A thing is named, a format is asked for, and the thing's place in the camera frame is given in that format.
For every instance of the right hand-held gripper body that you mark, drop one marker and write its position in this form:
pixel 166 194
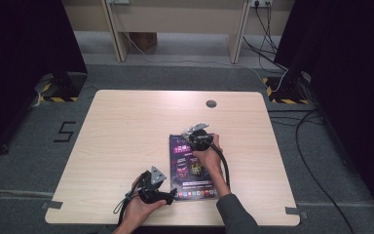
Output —
pixel 201 141

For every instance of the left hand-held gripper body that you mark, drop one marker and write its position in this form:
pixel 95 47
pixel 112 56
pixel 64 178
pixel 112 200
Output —
pixel 157 176

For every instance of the glossy magazine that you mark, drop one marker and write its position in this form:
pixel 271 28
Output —
pixel 185 172

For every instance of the person's right hand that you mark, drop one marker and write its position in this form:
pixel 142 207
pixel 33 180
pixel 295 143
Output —
pixel 211 159

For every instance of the person's left hand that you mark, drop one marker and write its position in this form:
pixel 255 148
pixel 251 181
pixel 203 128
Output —
pixel 138 213

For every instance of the black stand base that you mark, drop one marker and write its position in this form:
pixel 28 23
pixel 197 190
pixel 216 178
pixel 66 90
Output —
pixel 66 86
pixel 285 91

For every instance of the grey tape piece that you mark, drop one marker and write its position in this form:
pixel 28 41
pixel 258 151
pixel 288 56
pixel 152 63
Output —
pixel 53 205
pixel 293 211

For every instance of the brown cardboard box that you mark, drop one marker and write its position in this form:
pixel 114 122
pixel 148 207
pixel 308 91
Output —
pixel 144 39

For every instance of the black curtain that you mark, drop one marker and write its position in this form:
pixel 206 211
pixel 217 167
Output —
pixel 354 81
pixel 19 65

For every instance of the white wall socket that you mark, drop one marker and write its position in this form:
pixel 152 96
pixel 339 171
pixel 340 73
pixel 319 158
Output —
pixel 261 2

